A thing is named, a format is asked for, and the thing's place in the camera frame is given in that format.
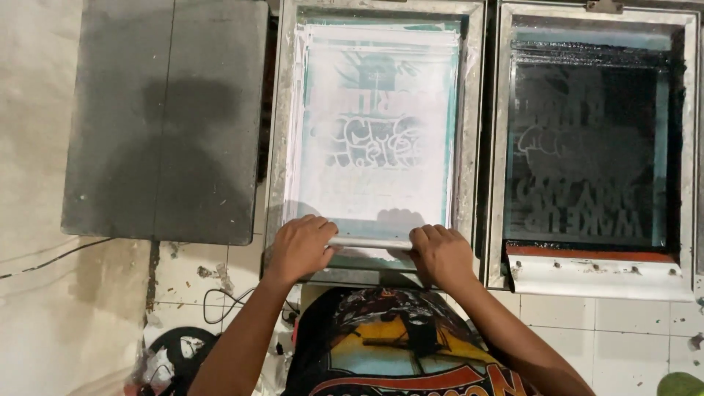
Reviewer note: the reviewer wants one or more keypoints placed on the person's right hand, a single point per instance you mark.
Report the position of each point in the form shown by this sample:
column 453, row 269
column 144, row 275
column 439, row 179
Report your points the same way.
column 445, row 258

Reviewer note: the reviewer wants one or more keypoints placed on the person's left hand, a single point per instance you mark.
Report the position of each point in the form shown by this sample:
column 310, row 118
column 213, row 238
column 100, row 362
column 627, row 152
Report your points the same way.
column 297, row 250

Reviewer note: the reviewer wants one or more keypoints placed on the person's left fingers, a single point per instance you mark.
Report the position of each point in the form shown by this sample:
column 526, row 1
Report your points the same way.
column 316, row 226

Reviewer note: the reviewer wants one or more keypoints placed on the person's right fingers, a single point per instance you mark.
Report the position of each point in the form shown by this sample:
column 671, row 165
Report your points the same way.
column 437, row 234

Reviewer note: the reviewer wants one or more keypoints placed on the person's black printed shirt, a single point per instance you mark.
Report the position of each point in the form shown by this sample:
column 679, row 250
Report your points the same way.
column 396, row 352

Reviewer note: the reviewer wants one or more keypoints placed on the red bladed aluminium squeegee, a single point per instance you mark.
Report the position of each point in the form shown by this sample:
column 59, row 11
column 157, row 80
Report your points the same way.
column 599, row 275

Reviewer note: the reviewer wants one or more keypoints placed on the black round fan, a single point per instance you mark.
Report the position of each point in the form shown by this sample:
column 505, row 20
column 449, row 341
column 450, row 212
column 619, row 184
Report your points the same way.
column 184, row 352

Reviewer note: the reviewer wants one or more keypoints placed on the dark grey printing platen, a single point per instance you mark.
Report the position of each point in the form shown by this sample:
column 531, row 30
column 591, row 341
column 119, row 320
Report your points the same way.
column 165, row 121

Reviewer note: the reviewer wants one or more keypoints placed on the clear plastic bag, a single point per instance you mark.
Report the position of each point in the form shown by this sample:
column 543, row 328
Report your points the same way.
column 144, row 377

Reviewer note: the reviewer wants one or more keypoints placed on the green object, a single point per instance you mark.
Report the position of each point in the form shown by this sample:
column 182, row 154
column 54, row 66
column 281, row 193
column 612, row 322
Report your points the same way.
column 682, row 385

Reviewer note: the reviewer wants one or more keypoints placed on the screen frame with white ink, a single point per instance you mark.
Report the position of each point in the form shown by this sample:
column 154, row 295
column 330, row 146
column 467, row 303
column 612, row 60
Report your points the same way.
column 379, row 137

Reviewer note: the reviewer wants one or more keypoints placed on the screen frame with black ink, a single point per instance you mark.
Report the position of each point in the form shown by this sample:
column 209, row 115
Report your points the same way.
column 591, row 143

